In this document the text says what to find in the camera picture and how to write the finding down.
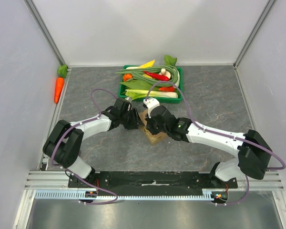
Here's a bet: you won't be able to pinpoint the small orange pumpkin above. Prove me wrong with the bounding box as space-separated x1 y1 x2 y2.
123 73 133 82

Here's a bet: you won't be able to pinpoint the green long beans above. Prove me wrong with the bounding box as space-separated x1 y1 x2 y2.
116 65 183 87

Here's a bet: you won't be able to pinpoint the orange toy carrot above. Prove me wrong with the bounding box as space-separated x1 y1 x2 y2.
54 64 68 104

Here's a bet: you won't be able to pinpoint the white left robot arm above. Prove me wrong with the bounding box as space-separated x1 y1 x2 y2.
42 98 143 187

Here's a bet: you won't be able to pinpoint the beige toy mushroom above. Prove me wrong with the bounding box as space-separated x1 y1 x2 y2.
160 68 171 81

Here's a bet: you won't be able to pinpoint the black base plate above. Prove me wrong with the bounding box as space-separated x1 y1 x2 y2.
68 170 239 198

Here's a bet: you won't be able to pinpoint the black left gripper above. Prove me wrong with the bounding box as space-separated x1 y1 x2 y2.
120 107 144 131

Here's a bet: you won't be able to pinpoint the yellow corn husk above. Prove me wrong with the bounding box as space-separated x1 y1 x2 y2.
138 60 155 68

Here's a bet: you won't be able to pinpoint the green celery stalk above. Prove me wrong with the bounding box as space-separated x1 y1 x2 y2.
124 89 178 100

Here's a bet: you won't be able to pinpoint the red orange pepper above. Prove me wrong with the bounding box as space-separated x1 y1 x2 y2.
159 86 175 92

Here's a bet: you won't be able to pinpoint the white radish with leaves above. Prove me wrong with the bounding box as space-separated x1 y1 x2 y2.
163 55 180 86

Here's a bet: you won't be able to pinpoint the slotted cable duct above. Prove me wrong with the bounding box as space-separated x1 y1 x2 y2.
35 189 224 201

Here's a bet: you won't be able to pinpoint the red chili pepper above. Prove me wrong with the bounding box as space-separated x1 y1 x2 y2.
143 71 170 81

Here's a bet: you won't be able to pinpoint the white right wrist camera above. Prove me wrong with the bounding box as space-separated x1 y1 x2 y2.
143 98 160 118

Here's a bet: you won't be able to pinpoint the brown cardboard express box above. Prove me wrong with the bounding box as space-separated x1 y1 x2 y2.
139 109 167 146

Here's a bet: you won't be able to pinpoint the green plastic tray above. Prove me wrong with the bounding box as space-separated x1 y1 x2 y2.
118 65 184 104

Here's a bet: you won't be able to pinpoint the green leafy vegetable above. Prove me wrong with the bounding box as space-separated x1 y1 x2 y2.
120 80 152 90

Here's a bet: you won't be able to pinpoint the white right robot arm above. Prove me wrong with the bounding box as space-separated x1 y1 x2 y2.
145 105 271 188

